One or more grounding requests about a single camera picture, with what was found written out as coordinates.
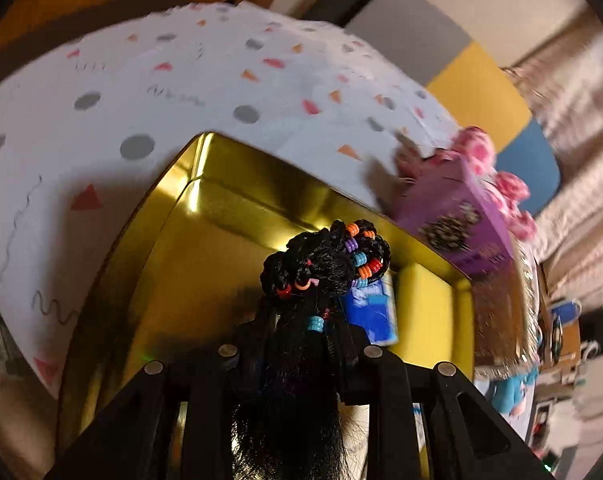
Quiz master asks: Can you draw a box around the pink spotted plush toy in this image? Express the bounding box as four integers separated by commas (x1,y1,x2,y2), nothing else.
395,126,539,244

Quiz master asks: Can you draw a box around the patterned plastic tablecloth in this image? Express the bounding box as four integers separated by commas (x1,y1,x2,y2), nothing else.
0,3,458,393

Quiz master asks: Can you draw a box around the blue plush toy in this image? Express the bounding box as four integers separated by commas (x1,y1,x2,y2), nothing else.
489,365,539,416

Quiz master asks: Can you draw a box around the purple cardboard box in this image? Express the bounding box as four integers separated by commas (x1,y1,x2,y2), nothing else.
393,158,514,276

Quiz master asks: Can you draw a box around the beige patterned curtain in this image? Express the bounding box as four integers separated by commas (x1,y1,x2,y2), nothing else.
505,9,603,310

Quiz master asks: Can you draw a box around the black braided hair wig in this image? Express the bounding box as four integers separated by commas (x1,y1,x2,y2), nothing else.
232,219,391,479

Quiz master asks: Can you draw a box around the yellow sponge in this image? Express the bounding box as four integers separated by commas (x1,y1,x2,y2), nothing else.
391,263,453,368

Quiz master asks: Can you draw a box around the grey yellow blue chair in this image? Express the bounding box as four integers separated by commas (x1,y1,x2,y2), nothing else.
299,0,561,216

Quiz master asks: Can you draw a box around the blue tissue pack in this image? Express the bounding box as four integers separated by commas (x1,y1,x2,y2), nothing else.
344,274,399,347

